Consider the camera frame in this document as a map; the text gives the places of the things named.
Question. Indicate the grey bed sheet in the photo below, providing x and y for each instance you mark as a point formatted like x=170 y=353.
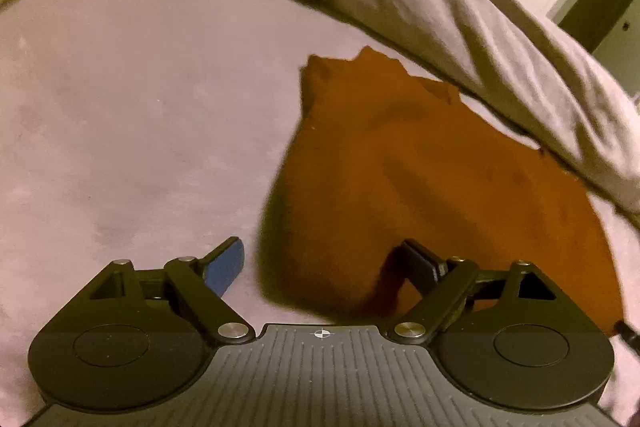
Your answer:
x=125 y=107

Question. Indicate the grey duvet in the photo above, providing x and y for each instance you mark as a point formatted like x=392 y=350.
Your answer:
x=425 y=7

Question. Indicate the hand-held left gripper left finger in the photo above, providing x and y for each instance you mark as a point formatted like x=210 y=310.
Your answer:
x=226 y=263

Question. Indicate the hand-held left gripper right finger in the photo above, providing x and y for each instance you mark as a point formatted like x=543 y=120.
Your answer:
x=421 y=266

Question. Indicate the brown knit cardigan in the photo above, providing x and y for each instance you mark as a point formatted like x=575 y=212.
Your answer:
x=400 y=187

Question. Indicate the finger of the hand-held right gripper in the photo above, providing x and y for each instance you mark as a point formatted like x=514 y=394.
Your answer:
x=627 y=332

